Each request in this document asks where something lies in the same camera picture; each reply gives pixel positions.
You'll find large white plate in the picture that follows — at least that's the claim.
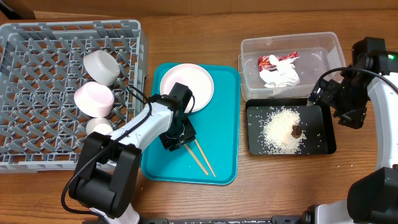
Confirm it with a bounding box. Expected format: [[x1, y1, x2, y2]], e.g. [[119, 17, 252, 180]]
[[160, 63, 215, 113]]

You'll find grey dishwasher rack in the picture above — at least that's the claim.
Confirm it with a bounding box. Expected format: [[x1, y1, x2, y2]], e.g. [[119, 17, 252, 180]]
[[1, 20, 148, 174]]

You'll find white rice pile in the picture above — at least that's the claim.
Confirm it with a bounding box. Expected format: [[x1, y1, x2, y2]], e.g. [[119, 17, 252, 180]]
[[253, 106, 324, 154]]

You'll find red snack wrapper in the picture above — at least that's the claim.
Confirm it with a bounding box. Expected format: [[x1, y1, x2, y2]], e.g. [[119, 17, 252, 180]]
[[257, 52, 299, 72]]

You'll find white cup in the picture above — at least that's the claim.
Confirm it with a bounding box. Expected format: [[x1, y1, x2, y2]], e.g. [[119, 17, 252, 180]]
[[86, 118, 113, 135]]

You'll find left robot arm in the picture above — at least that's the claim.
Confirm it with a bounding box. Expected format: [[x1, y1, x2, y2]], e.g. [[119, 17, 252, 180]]
[[61, 83, 196, 223]]

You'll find teal plastic tray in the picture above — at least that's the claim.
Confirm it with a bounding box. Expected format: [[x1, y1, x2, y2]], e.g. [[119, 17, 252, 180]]
[[141, 65, 241, 185]]

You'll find pink bowl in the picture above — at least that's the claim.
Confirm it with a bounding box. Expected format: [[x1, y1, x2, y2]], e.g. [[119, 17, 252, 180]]
[[74, 82, 114, 118]]

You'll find white napkin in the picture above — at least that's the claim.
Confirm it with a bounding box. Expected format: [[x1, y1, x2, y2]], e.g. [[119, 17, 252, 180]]
[[259, 57, 300, 88]]

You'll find black plastic tray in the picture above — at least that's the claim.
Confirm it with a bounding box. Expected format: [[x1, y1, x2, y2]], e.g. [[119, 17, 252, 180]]
[[246, 98, 336, 156]]

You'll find clear plastic bin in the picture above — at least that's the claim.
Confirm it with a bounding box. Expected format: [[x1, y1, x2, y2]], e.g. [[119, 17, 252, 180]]
[[238, 32, 346, 101]]

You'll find grey bowl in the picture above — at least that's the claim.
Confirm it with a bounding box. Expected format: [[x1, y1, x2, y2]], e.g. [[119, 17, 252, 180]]
[[83, 50, 120, 86]]

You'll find brown food scrap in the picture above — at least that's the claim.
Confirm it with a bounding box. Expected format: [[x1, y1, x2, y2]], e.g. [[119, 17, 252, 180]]
[[291, 125, 302, 139]]

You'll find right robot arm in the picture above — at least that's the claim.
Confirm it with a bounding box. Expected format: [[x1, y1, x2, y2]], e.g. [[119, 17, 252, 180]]
[[300, 37, 397, 223]]

